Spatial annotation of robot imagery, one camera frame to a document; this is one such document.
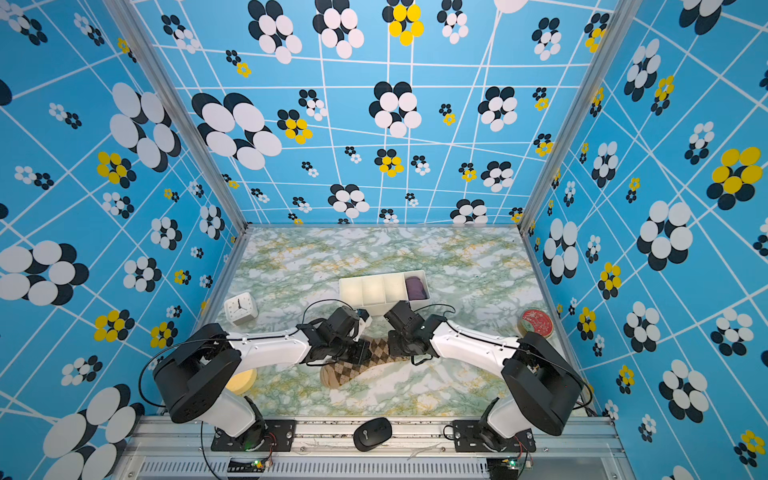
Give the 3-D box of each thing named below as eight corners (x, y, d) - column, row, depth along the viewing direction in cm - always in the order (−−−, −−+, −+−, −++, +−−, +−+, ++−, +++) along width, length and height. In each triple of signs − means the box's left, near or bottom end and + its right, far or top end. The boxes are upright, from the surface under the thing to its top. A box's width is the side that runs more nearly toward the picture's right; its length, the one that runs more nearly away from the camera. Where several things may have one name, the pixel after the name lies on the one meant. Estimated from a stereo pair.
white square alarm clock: (232, 328, 95) (227, 324, 92) (227, 306, 100) (223, 301, 97) (260, 316, 97) (256, 311, 95) (253, 295, 102) (250, 289, 100)
